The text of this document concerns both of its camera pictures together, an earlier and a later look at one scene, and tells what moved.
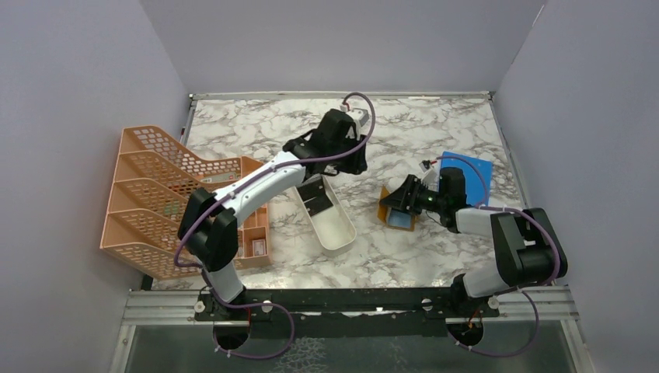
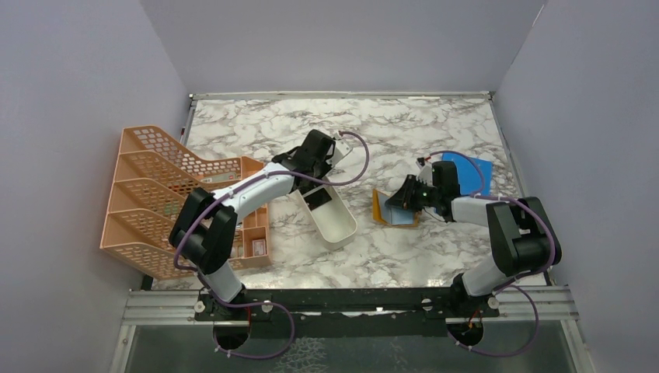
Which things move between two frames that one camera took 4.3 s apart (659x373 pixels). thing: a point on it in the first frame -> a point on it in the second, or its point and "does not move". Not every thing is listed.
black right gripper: (406, 197) does not move
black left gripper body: (349, 163) -> (320, 167)
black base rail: (342, 312) does not move
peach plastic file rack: (154, 181) does not move
